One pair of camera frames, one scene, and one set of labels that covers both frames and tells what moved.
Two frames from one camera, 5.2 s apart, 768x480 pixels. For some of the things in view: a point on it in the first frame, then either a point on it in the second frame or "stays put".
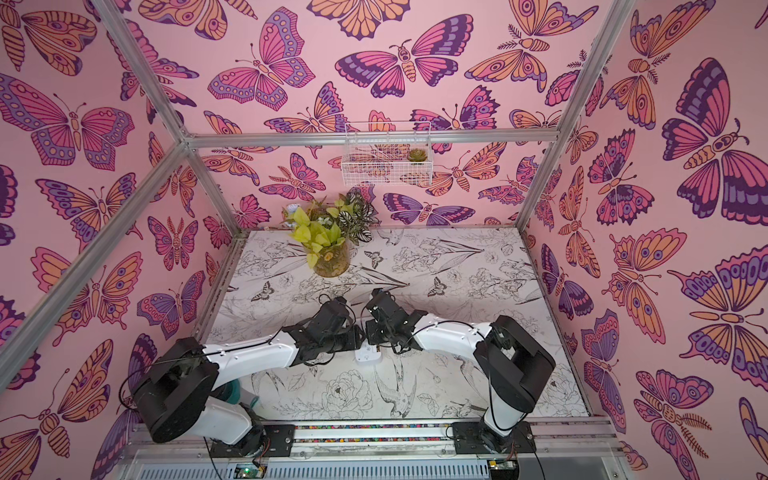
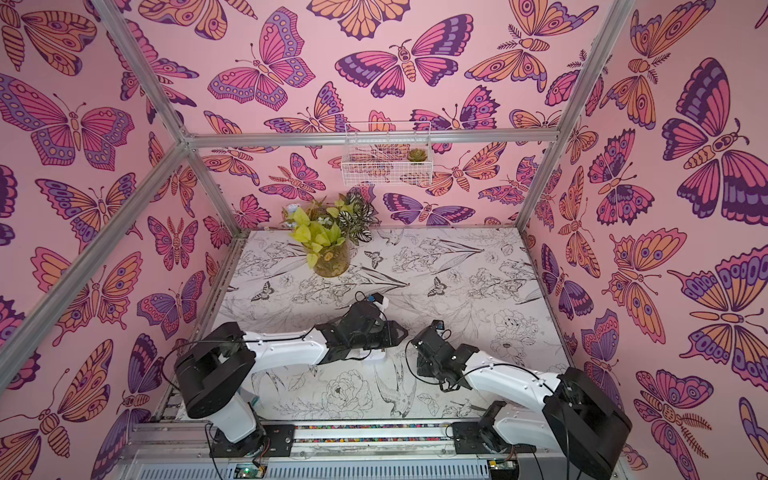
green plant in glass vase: x=327 y=250 stays put
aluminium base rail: x=562 y=449 stays put
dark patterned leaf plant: x=356 y=220 stays put
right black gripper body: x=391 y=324 -> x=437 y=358
